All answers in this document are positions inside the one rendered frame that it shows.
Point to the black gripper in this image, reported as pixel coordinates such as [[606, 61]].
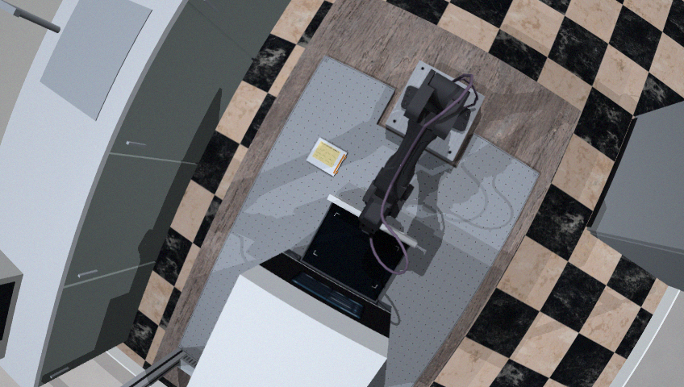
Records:
[[368, 193]]

